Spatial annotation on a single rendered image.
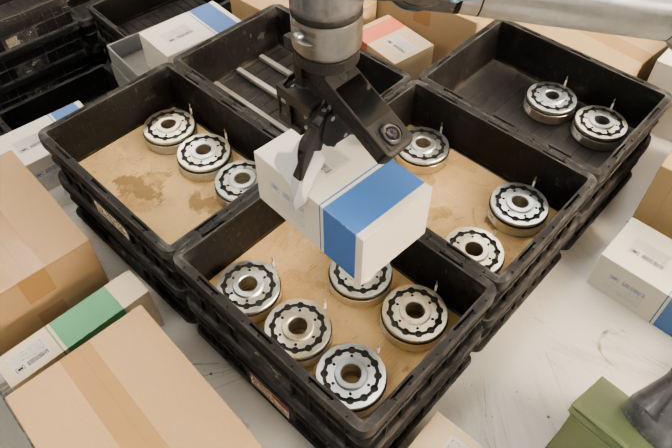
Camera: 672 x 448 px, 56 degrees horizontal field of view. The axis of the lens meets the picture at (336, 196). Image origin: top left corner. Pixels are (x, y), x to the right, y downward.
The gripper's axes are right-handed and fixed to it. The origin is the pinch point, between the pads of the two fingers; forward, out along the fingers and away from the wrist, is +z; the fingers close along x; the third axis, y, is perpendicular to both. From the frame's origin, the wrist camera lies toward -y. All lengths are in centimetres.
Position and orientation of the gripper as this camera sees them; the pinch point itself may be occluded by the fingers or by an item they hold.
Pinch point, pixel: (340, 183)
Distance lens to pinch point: 80.5
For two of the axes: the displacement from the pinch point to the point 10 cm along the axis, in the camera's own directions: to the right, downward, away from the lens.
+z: 0.1, 6.7, 7.5
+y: -6.9, -5.4, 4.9
